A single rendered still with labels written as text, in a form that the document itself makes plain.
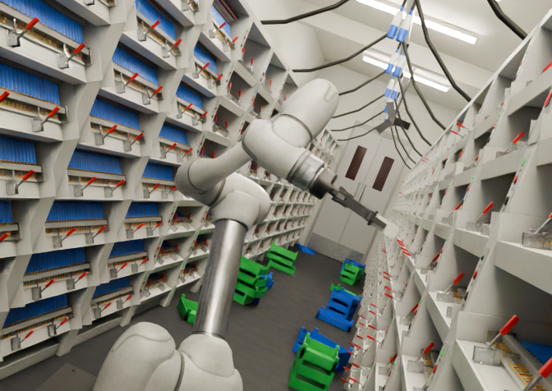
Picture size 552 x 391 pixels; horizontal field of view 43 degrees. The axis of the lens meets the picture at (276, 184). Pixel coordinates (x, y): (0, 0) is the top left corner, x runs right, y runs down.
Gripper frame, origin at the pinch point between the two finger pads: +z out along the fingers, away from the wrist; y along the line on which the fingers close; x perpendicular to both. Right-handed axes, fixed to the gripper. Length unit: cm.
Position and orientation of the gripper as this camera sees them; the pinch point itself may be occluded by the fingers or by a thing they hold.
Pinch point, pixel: (385, 227)
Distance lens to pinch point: 169.7
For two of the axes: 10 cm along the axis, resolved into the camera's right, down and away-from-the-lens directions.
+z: 8.1, 5.7, -1.4
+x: 5.7, -8.2, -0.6
